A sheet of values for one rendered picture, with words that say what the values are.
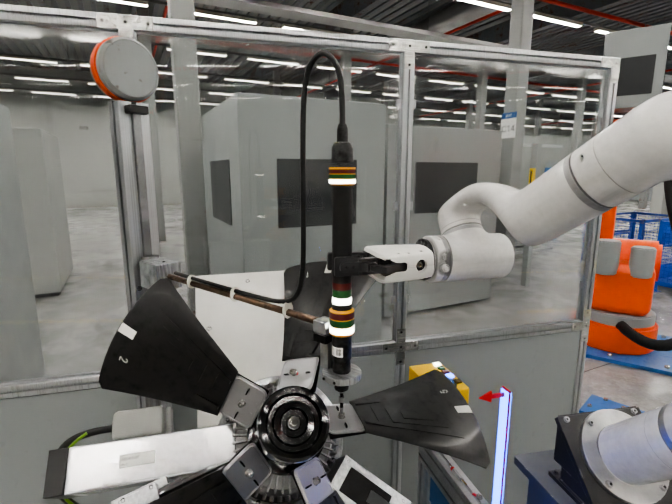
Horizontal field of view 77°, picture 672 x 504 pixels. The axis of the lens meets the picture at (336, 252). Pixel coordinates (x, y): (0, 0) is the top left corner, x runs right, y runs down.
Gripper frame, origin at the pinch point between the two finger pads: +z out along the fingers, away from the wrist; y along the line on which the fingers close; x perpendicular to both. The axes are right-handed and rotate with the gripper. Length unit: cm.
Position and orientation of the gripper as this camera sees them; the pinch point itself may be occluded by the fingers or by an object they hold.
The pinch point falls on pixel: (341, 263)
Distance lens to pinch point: 71.7
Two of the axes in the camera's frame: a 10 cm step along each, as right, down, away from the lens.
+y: -2.7, -1.8, 9.5
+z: -9.6, 0.4, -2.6
